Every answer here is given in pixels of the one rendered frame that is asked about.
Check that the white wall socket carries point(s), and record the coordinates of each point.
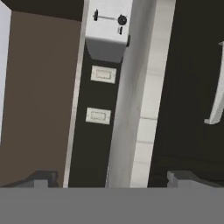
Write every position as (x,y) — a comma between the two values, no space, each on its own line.
(103,74)
(98,115)

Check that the dark cupboard door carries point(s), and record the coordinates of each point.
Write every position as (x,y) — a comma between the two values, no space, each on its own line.
(189,93)

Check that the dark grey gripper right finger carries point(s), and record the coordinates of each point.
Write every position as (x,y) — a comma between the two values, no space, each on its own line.
(186,178)

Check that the white toaster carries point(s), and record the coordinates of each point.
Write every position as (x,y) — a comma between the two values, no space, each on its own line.
(106,29)

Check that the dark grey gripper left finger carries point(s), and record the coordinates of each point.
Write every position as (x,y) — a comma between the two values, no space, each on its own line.
(40,178)

